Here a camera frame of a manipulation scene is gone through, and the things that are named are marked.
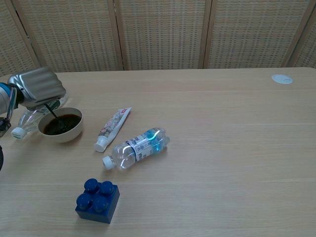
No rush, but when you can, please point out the blue building block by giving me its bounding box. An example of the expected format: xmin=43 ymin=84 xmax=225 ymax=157
xmin=75 ymin=178 xmax=120 ymax=225

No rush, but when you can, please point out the black plastic spoon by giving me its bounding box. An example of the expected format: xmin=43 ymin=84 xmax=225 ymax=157
xmin=45 ymin=103 xmax=65 ymax=129

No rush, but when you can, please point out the floral toothpaste tube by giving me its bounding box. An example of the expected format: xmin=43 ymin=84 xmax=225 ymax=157
xmin=93 ymin=107 xmax=132 ymax=153

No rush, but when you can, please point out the woven wooden folding screen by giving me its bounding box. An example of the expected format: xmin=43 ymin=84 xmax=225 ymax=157
xmin=0 ymin=0 xmax=316 ymax=77

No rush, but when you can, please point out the clear bottle green label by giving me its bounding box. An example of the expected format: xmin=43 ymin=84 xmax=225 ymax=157
xmin=11 ymin=95 xmax=70 ymax=140

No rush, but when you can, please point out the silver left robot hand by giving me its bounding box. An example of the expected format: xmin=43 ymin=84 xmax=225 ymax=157
xmin=7 ymin=66 xmax=67 ymax=111

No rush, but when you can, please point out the clear bottle blue white label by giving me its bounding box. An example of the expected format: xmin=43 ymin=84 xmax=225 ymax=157
xmin=102 ymin=126 xmax=171 ymax=170

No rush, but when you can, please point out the small black box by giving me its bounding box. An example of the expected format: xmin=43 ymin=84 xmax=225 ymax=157
xmin=0 ymin=118 xmax=12 ymax=138

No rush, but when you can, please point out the beige bowl of dark liquid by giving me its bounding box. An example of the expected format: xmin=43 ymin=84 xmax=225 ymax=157
xmin=38 ymin=107 xmax=84 ymax=144

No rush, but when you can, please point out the white round grommet cover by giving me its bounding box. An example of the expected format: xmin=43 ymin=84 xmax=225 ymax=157
xmin=271 ymin=74 xmax=293 ymax=85

